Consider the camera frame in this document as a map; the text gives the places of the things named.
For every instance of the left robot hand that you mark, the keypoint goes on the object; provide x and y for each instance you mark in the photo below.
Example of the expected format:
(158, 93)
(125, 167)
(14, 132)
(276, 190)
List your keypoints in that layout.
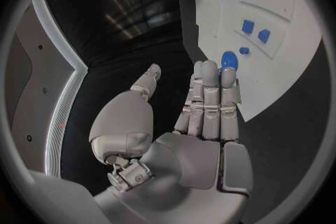
(194, 161)

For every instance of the white task board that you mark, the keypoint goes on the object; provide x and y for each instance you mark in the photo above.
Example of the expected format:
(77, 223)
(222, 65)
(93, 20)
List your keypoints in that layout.
(252, 64)

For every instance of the blue block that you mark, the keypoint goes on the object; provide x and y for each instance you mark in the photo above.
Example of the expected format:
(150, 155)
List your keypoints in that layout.
(248, 26)
(264, 36)

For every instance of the small blue plug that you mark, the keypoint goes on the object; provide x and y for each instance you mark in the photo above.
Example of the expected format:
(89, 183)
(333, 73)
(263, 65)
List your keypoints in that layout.
(244, 50)

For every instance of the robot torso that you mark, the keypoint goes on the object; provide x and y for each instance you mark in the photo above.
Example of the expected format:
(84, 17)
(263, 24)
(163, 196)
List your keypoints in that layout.
(44, 81)

